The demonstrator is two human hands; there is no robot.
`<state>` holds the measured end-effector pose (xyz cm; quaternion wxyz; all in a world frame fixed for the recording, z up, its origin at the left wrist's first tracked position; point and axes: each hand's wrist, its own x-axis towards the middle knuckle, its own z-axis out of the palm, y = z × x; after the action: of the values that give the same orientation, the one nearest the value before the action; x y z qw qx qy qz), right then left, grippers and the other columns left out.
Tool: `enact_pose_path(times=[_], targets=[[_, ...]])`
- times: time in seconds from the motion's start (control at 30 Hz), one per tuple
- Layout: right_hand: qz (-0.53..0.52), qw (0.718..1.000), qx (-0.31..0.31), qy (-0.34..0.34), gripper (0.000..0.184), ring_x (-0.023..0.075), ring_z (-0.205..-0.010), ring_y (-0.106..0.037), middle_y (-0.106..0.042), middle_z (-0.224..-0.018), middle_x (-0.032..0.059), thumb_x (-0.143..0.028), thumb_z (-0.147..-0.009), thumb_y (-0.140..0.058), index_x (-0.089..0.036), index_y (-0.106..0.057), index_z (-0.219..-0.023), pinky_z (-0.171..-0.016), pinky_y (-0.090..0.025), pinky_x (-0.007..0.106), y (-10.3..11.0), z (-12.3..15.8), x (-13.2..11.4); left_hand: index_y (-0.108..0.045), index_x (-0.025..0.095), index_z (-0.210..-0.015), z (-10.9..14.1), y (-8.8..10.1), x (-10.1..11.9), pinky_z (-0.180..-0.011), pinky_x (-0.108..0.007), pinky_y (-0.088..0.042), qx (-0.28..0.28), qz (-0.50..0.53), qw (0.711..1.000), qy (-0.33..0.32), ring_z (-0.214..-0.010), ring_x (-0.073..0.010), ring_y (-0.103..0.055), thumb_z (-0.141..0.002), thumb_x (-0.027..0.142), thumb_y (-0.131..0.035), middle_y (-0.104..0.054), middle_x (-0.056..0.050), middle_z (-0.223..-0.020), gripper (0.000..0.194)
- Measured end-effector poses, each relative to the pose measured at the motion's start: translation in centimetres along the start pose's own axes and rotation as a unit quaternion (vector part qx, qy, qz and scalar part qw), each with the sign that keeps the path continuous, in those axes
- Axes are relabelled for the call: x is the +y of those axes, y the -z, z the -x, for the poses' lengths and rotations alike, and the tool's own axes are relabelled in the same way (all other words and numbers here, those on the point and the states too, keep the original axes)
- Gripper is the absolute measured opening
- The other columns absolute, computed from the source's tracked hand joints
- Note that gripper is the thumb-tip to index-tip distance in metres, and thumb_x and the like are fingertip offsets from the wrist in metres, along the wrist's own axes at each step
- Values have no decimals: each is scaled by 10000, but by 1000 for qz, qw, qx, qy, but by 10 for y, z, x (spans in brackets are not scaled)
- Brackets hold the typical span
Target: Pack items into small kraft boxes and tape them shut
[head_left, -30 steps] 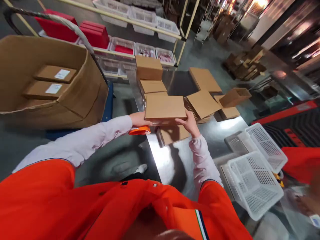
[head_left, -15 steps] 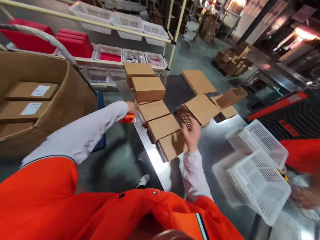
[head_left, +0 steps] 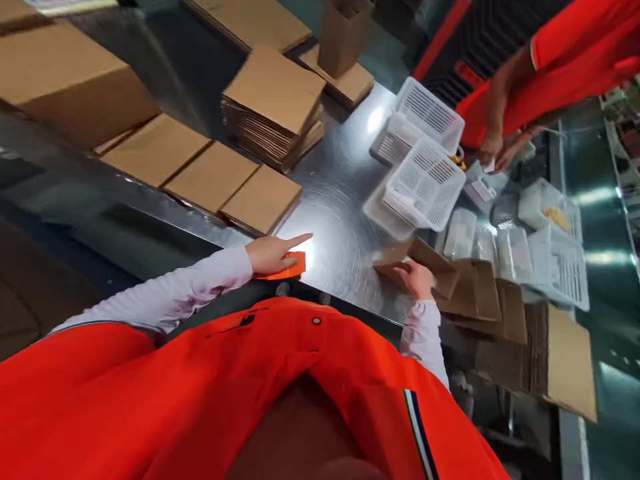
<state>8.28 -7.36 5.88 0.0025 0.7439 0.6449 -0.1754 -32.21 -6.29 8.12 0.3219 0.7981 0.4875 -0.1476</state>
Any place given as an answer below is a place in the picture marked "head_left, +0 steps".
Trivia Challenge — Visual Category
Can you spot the white plastic tray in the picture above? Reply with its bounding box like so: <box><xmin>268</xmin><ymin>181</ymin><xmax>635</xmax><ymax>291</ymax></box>
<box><xmin>361</xmin><ymin>183</ymin><xmax>417</xmax><ymax>239</ymax></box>

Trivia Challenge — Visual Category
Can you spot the low stack of flat cartons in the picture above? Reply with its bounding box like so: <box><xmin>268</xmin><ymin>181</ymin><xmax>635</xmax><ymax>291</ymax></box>
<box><xmin>298</xmin><ymin>43</ymin><xmax>375</xmax><ymax>113</ymax></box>

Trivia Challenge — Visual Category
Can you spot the large cardboard box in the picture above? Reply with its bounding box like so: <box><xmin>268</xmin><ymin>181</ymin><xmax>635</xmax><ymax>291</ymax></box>
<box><xmin>0</xmin><ymin>19</ymin><xmax>162</xmax><ymax>151</ymax></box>

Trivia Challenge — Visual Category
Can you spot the person's left hand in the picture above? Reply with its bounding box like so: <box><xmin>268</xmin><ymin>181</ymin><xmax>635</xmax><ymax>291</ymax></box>
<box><xmin>244</xmin><ymin>233</ymin><xmax>315</xmax><ymax>275</ymax></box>

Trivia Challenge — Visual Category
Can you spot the white basket with yellow pieces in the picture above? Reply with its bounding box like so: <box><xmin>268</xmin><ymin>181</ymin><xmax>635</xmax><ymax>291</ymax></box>
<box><xmin>517</xmin><ymin>177</ymin><xmax>584</xmax><ymax>242</ymax></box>

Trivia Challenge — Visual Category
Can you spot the person's right hand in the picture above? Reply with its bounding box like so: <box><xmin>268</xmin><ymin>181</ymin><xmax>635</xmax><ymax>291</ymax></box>
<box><xmin>393</xmin><ymin>260</ymin><xmax>437</xmax><ymax>303</ymax></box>

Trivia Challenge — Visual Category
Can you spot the pile of white plastic packets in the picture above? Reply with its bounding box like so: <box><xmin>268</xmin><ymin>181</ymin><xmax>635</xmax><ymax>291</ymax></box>
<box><xmin>441</xmin><ymin>207</ymin><xmax>534</xmax><ymax>284</ymax></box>

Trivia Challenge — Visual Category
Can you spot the wide stack of flat cartons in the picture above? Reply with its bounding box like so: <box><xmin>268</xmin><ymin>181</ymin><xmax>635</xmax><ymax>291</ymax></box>
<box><xmin>181</xmin><ymin>0</ymin><xmax>314</xmax><ymax>55</ymax></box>

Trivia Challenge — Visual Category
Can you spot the black ribbed panel red edge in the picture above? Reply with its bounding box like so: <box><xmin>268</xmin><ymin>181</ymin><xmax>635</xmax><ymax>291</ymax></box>
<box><xmin>411</xmin><ymin>0</ymin><xmax>572</xmax><ymax>109</ymax></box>

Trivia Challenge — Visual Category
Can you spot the stack of corrugated cardboard sheets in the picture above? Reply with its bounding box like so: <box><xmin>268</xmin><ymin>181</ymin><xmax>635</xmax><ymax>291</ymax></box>
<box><xmin>473</xmin><ymin>301</ymin><xmax>599</xmax><ymax>425</ymax></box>

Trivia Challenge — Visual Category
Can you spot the pile of folded small boxes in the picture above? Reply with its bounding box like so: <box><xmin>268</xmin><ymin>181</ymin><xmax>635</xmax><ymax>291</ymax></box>
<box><xmin>439</xmin><ymin>258</ymin><xmax>529</xmax><ymax>347</ymax></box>

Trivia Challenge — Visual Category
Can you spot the white plastic mesh basket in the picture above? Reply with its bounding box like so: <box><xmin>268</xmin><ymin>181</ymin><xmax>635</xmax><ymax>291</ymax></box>
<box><xmin>527</xmin><ymin>225</ymin><xmax>591</xmax><ymax>312</ymax></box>
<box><xmin>381</xmin><ymin>137</ymin><xmax>467</xmax><ymax>233</ymax></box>
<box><xmin>391</xmin><ymin>75</ymin><xmax>467</xmax><ymax>157</ymax></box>
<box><xmin>369</xmin><ymin>111</ymin><xmax>427</xmax><ymax>169</ymax></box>

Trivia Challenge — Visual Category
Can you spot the person's body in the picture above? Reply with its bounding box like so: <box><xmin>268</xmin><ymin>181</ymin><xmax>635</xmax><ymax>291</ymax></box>
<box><xmin>0</xmin><ymin>295</ymin><xmax>512</xmax><ymax>480</ymax></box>

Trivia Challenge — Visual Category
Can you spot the tall stack of flat cartons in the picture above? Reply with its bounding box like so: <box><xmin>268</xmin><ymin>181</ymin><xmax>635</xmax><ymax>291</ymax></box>
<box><xmin>220</xmin><ymin>47</ymin><xmax>327</xmax><ymax>175</ymax></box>

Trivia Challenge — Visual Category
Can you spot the orange plastic hand tool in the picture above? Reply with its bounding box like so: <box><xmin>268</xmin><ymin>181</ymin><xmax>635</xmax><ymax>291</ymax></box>
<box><xmin>253</xmin><ymin>251</ymin><xmax>307</xmax><ymax>281</ymax></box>

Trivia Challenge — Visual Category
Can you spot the upright cardboard carton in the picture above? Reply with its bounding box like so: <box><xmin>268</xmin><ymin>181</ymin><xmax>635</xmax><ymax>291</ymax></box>
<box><xmin>317</xmin><ymin>0</ymin><xmax>377</xmax><ymax>79</ymax></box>

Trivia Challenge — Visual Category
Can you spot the small cardboard box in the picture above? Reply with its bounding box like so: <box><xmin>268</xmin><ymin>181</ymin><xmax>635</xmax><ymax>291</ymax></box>
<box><xmin>373</xmin><ymin>235</ymin><xmax>461</xmax><ymax>301</ymax></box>

